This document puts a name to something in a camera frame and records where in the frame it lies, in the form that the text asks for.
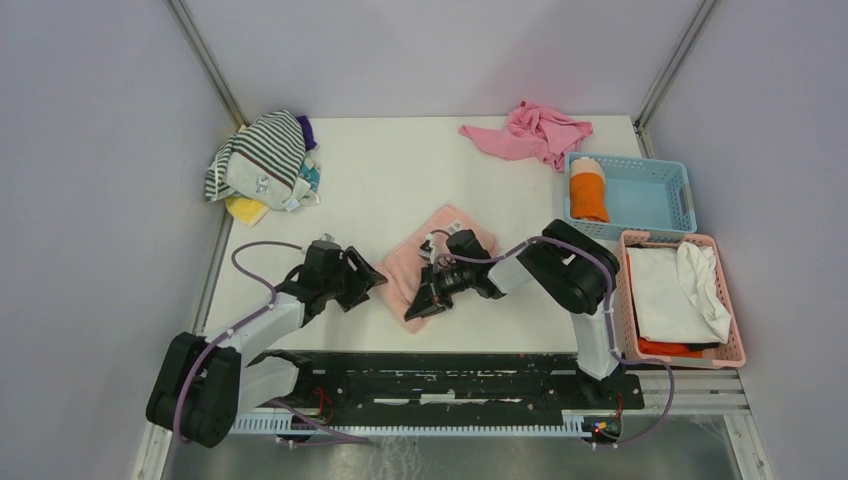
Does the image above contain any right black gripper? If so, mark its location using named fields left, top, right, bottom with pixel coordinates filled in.
left=408, top=263, right=474, bottom=321

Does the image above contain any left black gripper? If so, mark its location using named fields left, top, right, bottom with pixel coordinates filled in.
left=322, top=246, right=386, bottom=312

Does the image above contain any light pink towel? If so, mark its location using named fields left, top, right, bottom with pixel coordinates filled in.
left=376, top=204, right=500, bottom=334

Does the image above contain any orange cartoon towel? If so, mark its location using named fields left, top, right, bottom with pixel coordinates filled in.
left=569, top=157, right=610, bottom=223

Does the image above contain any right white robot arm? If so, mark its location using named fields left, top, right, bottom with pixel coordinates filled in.
left=404, top=220, right=620, bottom=408

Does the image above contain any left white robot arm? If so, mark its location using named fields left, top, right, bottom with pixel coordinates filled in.
left=145, top=239, right=387, bottom=448

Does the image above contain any teal patterned cloth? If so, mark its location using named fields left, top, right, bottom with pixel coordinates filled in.
left=287, top=155, right=321, bottom=210

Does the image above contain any yellow cloth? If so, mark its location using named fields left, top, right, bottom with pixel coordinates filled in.
left=224, top=196, right=269, bottom=227

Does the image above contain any purple cloth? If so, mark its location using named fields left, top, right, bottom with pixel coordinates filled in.
left=295, top=115, right=318, bottom=151

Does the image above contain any striped cloth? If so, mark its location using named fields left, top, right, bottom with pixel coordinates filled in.
left=203, top=110, right=309, bottom=210

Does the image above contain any pink crumpled towel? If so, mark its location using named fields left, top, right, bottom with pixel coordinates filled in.
left=458, top=101, right=594, bottom=173

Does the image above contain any blue plastic basket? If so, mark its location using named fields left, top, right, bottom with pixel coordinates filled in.
left=564, top=152, right=697, bottom=242

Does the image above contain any orange cloth in basket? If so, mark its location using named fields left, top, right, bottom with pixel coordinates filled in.
left=638, top=337, right=709, bottom=358

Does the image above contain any white cloth in basket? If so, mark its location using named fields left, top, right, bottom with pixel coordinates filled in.
left=626, top=243, right=731, bottom=344

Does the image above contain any pink plastic basket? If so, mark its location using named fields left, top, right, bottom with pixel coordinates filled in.
left=614, top=230, right=746, bottom=369

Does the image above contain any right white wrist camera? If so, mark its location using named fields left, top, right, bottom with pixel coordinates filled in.
left=418, top=240, right=439, bottom=264

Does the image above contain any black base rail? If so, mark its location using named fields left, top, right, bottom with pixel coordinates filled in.
left=282, top=351, right=645, bottom=427

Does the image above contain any white slotted cable duct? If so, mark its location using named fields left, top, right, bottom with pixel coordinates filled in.
left=230, top=408, right=600, bottom=439

